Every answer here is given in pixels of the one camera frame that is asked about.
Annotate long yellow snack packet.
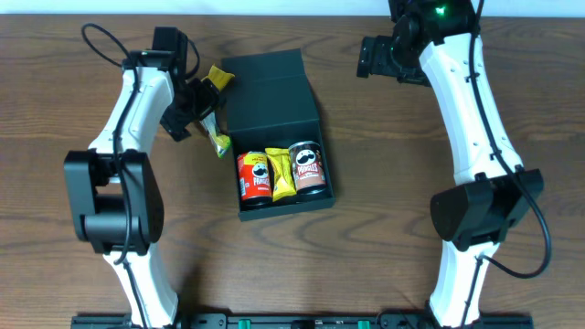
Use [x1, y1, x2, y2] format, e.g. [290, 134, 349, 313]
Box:
[265, 148, 296, 202]

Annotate black gift box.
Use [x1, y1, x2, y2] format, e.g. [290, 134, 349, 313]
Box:
[221, 49, 335, 222]

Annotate green yellow snack packet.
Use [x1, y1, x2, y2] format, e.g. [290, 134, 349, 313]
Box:
[200, 112, 231, 158]

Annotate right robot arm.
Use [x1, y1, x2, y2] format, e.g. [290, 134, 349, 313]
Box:
[356, 0, 544, 328]

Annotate dark Pringles can red lid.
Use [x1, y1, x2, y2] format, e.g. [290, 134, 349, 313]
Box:
[288, 141, 326, 195]

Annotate small yellow snack packet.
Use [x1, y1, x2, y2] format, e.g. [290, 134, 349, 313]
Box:
[203, 65, 235, 91]

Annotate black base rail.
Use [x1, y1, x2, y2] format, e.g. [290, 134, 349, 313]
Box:
[70, 313, 535, 329]

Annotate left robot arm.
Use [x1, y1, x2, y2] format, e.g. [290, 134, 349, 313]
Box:
[64, 50, 235, 328]

